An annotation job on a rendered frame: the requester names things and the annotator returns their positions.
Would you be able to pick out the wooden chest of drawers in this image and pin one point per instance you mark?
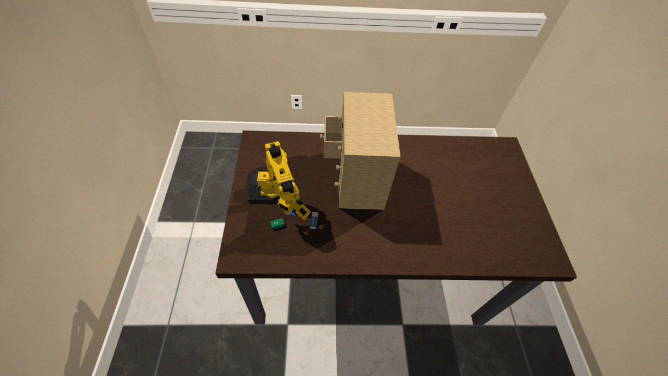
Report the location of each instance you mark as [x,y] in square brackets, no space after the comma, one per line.
[371,150]

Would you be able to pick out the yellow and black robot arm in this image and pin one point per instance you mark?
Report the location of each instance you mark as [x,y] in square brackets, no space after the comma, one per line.
[278,175]

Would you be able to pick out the blue and white eraser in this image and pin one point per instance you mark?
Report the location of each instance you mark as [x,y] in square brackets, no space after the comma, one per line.
[314,219]

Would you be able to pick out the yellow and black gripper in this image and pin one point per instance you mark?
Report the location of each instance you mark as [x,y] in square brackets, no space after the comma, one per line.
[288,206]

